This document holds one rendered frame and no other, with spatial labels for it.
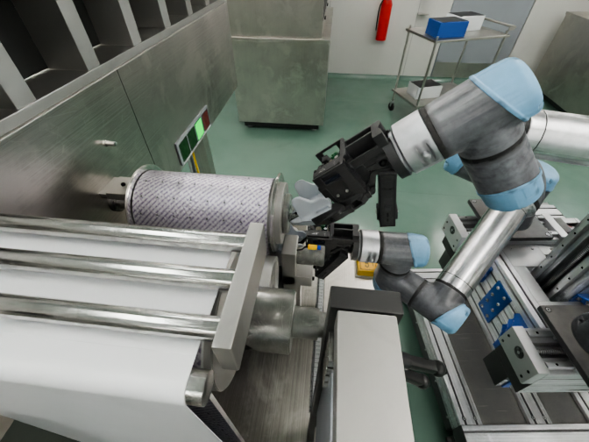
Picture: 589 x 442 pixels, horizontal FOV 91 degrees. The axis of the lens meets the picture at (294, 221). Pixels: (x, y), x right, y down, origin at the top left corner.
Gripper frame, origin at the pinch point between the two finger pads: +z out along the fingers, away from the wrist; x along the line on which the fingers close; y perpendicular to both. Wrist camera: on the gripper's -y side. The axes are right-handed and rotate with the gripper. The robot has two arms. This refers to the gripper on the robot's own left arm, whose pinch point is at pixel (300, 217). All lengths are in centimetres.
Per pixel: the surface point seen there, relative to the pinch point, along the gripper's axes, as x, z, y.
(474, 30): -338, -91, -125
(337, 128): -282, 68, -107
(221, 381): 29.3, -1.0, 8.1
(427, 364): 27.2, -17.1, -0.1
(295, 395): 18.8, 22.0, -28.4
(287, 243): 1.5, 5.0, -2.8
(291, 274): 4.1, 8.5, -8.3
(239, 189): -0.4, 4.6, 10.7
